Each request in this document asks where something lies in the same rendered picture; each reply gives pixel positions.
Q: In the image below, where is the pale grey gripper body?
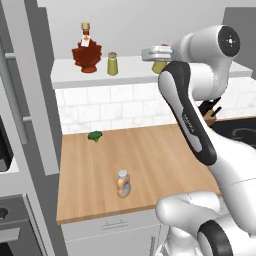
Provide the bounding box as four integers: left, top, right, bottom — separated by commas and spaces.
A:
141, 45, 174, 62

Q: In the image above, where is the olive green shaker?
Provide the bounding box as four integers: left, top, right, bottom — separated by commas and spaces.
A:
106, 51, 119, 77
151, 59, 168, 75

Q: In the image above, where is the brown syrup bottle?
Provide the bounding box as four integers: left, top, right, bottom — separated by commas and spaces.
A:
71, 22, 103, 74

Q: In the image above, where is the grey cabinet door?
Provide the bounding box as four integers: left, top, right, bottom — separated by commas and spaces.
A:
3, 0, 61, 177

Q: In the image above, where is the orange condiment bottle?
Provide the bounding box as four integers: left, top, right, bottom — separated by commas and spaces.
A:
116, 169, 132, 199

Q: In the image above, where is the wooden knife block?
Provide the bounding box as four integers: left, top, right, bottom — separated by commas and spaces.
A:
199, 96, 223, 127

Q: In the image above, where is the green broccoli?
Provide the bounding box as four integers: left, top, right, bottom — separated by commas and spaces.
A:
87, 130, 104, 144

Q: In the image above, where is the black hob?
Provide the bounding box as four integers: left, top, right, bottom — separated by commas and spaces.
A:
211, 116, 256, 150

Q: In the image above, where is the white drawer front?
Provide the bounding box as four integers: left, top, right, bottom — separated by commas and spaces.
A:
61, 209, 161, 243

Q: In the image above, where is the white cupboard door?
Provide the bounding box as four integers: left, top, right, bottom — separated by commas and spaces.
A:
64, 224, 165, 256

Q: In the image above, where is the black oven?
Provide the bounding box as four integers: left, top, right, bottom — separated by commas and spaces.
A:
0, 194, 47, 256

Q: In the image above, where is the grey door handle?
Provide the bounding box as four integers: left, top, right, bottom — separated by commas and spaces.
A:
0, 39, 33, 145

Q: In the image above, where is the grey drawer handle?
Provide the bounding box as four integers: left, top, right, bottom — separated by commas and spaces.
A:
101, 219, 129, 231

